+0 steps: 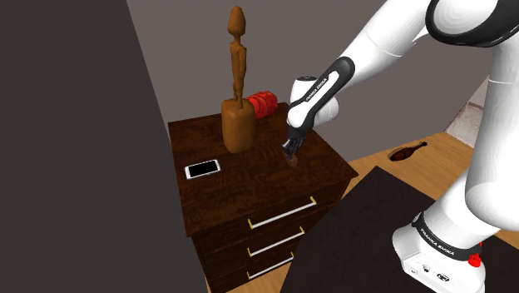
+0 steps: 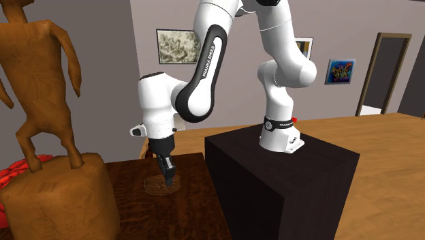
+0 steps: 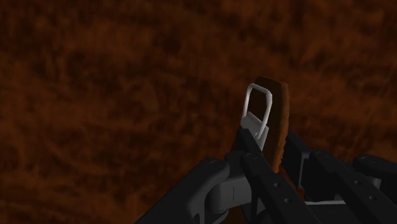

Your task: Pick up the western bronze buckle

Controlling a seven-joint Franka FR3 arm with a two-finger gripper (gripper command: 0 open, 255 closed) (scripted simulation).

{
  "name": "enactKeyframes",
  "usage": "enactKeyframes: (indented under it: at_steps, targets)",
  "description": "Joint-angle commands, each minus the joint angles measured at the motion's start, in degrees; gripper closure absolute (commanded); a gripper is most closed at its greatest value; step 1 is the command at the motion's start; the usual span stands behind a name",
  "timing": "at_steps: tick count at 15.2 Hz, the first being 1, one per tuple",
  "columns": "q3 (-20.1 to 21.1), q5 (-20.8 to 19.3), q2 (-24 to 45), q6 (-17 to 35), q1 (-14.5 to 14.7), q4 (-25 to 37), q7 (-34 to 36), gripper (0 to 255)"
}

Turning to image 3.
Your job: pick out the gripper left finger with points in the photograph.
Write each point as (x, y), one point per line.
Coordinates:
(263, 183)

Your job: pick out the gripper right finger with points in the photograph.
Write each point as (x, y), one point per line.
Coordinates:
(344, 183)

